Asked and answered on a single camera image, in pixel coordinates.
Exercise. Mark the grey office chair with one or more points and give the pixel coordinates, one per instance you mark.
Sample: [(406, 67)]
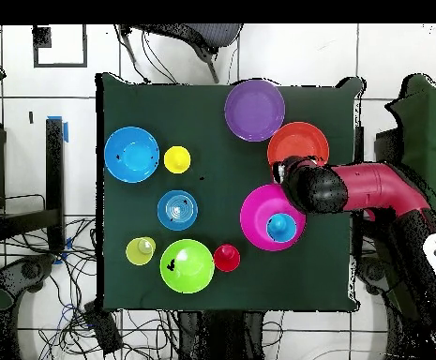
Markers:
[(217, 35)]

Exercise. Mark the purple plastic bowl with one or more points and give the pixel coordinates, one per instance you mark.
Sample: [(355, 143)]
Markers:
[(255, 108)]

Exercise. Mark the black floor device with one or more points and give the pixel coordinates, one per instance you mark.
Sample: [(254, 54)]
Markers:
[(371, 275), (26, 272)]

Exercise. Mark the translucent yellow-green plastic cup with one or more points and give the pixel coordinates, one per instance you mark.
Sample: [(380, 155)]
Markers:
[(137, 255)]

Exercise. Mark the red plastic cup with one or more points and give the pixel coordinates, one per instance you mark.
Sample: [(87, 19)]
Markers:
[(227, 258)]

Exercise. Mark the green plastic bowl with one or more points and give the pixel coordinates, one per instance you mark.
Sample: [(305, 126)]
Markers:
[(191, 273)]

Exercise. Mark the pink plastic bowl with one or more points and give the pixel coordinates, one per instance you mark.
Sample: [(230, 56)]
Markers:
[(257, 213)]

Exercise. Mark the small dark blue bowl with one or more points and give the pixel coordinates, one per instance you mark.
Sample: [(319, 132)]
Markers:
[(177, 210)]

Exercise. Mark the dark green table cloth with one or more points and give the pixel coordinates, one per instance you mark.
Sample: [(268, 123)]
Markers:
[(202, 112)]

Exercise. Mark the black metal frame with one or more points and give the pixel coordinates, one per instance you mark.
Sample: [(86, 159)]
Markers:
[(388, 146), (54, 168)]

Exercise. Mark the blue plastic cup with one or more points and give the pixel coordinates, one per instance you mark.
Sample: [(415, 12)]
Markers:
[(281, 227)]

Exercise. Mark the yellow plastic cup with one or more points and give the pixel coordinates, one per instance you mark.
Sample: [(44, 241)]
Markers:
[(177, 159)]

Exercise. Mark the orange plastic bowl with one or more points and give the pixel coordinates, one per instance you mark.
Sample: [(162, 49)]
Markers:
[(296, 142)]

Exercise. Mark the large light blue bowl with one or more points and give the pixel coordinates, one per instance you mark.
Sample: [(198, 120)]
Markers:
[(131, 154)]

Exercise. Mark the black power strip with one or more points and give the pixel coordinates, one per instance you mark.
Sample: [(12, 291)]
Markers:
[(103, 330)]

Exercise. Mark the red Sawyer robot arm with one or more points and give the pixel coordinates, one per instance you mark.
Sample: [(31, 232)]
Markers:
[(375, 187)]

